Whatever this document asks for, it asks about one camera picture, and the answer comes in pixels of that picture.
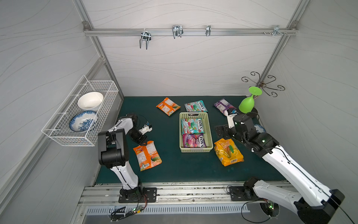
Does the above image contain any black cable right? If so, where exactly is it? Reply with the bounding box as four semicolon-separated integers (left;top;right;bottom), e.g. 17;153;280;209
226;183;356;224

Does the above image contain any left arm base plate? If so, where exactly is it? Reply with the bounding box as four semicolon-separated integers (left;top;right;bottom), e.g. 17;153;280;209
118;187;157;203

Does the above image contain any metal double hook middle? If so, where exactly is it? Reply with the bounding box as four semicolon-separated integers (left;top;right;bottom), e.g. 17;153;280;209
172;25;184;39

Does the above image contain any purple berries candy bag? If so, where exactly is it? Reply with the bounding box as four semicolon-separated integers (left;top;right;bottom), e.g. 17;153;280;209
182;133;207;148

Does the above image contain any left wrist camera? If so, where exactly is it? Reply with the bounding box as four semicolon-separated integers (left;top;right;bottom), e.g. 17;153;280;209
139;124;153;135

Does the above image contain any white wire wall basket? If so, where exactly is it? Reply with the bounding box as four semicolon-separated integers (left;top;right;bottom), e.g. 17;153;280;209
42;76;118;147

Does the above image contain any metal single hook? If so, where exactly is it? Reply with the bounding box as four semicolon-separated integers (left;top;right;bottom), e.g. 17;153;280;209
206;25;211;37

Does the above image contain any blue floral small bowl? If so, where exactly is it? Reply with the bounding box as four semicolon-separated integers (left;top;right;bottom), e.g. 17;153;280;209
254;124;266;133

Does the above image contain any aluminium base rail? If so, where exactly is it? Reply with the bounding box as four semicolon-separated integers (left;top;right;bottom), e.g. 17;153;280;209
78;182;244;206

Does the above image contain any orange candy bag near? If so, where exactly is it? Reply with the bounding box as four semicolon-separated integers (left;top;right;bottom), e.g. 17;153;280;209
133;141;162;171

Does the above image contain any metal double hook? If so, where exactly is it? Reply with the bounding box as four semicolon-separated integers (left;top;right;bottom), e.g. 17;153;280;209
172;25;184;39
139;31;152;49

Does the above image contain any blue floral plate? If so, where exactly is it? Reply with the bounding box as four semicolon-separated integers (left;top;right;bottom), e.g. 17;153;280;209
69;111;98;133

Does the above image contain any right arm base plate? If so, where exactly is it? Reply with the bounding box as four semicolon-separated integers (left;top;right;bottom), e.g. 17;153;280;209
227;185;252;202

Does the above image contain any teal mint blossom candy bag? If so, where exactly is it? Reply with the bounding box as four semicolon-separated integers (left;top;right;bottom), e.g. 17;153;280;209
181;119;205;134

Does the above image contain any green plastic wine glass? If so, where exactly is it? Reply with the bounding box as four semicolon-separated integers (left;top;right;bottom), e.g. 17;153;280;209
239;86;263;113

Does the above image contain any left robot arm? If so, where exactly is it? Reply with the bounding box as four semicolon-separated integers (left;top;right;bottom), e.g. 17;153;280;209
98;113;152;197

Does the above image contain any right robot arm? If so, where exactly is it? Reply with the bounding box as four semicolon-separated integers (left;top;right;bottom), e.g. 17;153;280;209
215;114;345;224

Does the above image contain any aluminium top rail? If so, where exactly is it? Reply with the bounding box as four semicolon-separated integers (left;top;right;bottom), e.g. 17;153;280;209
84;28;299;37

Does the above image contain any light green plastic basket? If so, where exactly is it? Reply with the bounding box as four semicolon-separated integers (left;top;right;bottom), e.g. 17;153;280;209
179;112;213;153

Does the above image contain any purple candy bag far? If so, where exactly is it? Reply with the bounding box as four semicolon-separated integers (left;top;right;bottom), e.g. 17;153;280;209
213;99;237;116

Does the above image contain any black metal cup stand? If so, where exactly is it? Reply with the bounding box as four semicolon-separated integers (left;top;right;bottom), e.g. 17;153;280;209
241;71;286;121

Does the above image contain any black cable bundle left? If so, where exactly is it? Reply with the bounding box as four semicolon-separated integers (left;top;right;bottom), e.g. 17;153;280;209
109;193;149;222

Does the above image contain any white bowl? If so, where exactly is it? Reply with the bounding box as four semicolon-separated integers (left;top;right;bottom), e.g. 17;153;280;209
77;91;104;112

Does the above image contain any metal hook right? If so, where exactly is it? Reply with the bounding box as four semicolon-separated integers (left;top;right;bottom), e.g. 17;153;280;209
263;25;288;36

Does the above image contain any yellow orange candy bag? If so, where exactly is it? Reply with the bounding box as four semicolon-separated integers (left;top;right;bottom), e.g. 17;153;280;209
214;138;244;167

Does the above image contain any metal double hook left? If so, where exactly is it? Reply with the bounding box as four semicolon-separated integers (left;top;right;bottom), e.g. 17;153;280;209
139;31;152;49

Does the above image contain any orange fruits candy bag far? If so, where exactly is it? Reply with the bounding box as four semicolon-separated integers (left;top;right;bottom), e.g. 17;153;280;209
156;97;181;116

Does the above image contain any mint blossom candy bag front-up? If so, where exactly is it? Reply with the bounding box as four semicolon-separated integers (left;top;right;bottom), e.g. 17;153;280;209
185;100;208;113

